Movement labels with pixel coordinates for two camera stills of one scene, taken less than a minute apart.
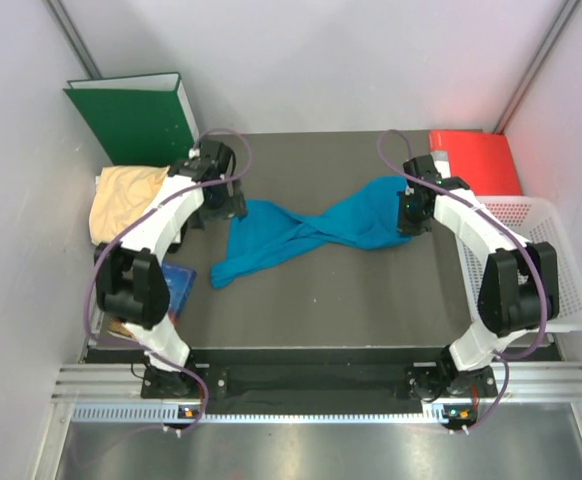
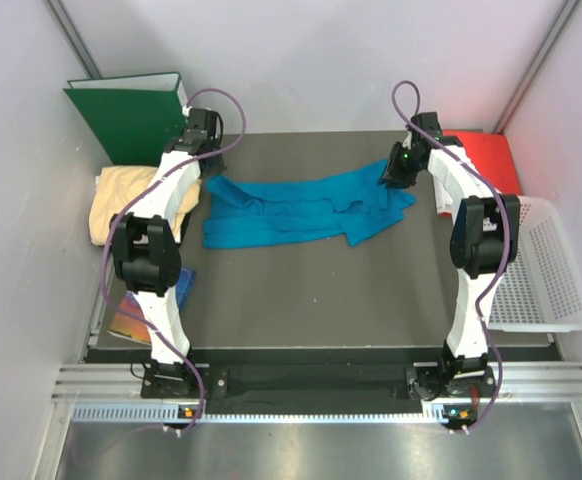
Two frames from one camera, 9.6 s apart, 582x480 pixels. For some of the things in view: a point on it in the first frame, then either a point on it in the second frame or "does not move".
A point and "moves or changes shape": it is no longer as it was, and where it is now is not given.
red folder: x=483 y=160 does not move
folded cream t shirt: x=121 y=194 does not move
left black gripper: x=233 y=206 → x=216 y=167
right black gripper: x=407 y=228 → x=392 y=176
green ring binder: x=139 y=120 does not move
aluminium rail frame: x=515 y=382 does not move
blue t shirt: x=259 y=231 moves or changes shape
